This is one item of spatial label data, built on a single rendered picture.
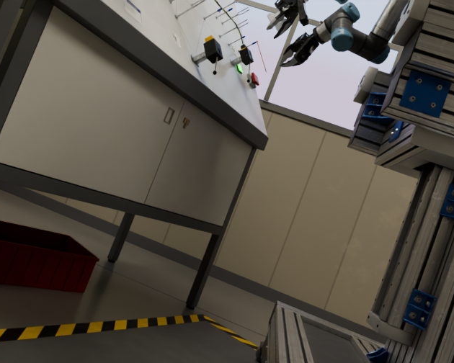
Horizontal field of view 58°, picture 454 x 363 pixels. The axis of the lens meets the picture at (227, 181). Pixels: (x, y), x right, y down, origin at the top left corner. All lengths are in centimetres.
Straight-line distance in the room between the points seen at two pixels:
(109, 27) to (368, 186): 219
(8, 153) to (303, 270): 219
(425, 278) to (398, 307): 10
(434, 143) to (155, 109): 82
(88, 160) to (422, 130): 89
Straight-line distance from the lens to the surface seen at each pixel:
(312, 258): 289
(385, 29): 160
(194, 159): 157
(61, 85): 115
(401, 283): 120
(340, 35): 154
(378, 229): 296
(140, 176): 139
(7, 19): 102
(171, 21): 148
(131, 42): 122
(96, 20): 114
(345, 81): 306
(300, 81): 303
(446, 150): 112
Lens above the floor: 50
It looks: 3 degrees up
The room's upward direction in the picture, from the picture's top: 21 degrees clockwise
